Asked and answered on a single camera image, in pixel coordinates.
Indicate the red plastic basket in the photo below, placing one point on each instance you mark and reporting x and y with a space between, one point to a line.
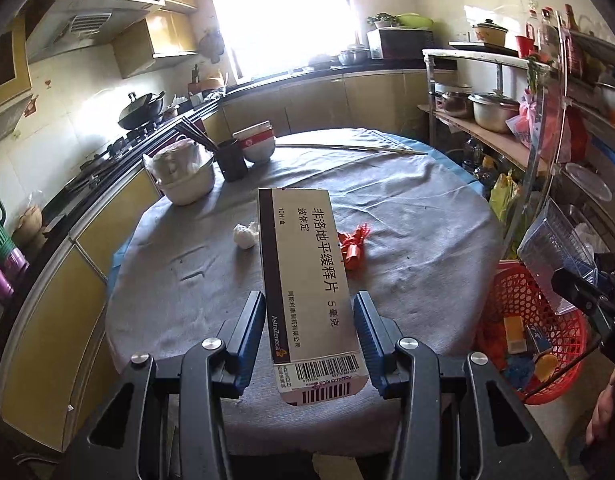
515 301

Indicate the white tissue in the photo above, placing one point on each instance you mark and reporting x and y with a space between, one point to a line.
246 237

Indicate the orange red wrapper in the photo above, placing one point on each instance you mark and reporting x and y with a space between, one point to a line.
352 246

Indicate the metal kitchen shelf rack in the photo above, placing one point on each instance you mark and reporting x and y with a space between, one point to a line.
539 158

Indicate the steel pot on shelf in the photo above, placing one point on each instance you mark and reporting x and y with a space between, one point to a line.
492 112

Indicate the white basin with bowls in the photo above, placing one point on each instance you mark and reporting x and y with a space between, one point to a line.
183 171

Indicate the blue plastic bag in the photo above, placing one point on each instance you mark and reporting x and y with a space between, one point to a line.
519 370

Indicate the yellow enamel pot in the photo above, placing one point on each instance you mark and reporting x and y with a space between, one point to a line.
490 33

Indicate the microwave oven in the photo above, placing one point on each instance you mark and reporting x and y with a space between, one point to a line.
399 44

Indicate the blue cardboard box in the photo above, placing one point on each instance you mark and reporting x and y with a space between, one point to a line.
537 341

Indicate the clear plastic container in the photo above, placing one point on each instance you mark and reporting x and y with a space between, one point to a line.
551 243

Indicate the range hood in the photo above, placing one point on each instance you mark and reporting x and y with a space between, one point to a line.
54 27

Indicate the person's right hand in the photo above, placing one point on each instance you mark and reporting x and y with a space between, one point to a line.
601 427

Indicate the gas stove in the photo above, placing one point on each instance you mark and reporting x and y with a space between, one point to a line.
100 164

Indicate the black wok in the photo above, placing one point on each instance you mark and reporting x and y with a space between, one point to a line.
141 110

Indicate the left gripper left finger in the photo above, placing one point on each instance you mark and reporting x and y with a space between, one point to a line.
219 367

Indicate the white medicine box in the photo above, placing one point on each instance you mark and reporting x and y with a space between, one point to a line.
313 341

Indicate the stacked red white bowls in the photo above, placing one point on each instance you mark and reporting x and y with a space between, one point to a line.
257 142

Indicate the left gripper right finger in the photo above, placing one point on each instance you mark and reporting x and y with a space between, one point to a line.
403 368

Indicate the dark chopstick cup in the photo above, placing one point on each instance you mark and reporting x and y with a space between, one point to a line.
231 161

